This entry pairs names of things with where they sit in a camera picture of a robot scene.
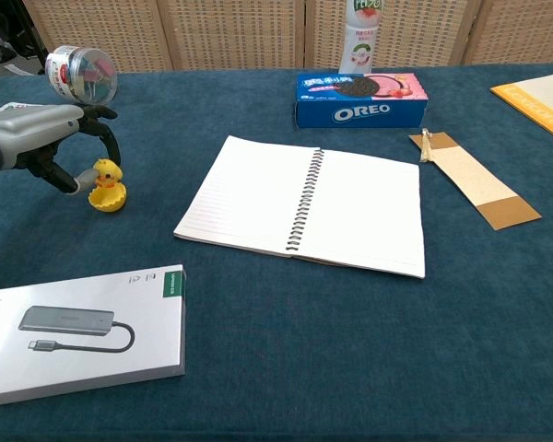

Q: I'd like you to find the dark blue tablecloth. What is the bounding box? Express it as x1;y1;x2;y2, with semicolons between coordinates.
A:
0;63;553;442

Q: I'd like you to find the clear jar of binder clips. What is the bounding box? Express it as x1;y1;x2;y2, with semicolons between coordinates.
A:
45;44;119;108

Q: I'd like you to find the white drink bottle yellow cap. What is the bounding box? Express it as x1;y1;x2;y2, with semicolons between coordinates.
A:
338;0;387;76

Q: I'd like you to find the yellow beige booklet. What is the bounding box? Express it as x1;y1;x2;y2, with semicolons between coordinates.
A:
489;73;553;147

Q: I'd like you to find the wicker folding screen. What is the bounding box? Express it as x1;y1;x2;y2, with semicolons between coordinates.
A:
21;0;553;74

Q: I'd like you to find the white USB hub box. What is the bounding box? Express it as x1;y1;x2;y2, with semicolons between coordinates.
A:
0;263;187;410

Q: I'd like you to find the yellow eggshell cup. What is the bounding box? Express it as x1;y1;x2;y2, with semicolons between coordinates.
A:
88;181;129;214

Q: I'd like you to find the black tripod stand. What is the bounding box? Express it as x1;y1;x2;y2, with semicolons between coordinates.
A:
0;0;48;77

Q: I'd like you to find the open spiral notebook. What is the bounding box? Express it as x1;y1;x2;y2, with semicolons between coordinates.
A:
173;134;427;280

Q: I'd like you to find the blue pink Oreo box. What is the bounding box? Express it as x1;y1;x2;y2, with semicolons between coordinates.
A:
295;72;430;130

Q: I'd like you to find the brown bookmark with tassel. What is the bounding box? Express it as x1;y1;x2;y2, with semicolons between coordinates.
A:
408;128;543;231

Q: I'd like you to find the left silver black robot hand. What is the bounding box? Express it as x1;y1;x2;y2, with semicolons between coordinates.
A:
0;103;123;197

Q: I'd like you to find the yellow rubber duck toy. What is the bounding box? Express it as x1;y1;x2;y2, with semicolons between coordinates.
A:
93;158;123;191

